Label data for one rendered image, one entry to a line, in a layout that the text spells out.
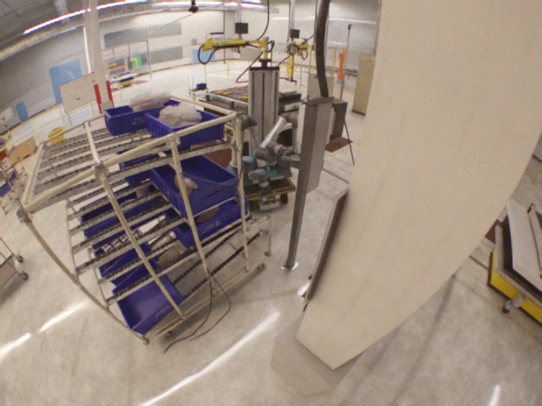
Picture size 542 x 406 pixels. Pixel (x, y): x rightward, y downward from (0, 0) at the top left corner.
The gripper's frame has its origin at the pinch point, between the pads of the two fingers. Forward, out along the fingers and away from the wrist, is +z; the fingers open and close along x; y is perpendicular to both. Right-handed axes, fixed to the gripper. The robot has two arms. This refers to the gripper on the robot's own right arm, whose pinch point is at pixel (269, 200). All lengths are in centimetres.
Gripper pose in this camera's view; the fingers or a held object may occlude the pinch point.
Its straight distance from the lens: 236.3
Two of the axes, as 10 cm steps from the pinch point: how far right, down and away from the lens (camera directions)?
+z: 2.7, 8.9, 3.6
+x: -8.6, 3.9, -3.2
